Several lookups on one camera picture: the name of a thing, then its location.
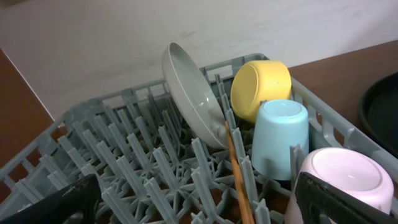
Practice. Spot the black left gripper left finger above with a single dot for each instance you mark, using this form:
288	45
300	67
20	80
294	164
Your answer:
81	197

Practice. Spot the grey plastic dishwasher rack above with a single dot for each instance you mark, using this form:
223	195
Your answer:
123	147

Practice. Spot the pink plastic cup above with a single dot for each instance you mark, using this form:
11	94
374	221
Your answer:
354	173

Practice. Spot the grey round plate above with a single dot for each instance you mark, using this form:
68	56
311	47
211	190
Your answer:
193	96

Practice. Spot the wooden chopstick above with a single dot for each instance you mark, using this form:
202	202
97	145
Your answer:
244	205

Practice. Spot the yellow plastic bowl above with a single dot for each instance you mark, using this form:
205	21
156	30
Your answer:
257	81

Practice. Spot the round black tray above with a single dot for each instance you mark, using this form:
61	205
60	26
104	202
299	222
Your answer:
377	113

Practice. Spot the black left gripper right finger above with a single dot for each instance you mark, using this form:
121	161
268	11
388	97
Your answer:
320	202

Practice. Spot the light blue plastic cup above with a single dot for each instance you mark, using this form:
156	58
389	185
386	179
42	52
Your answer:
280	125

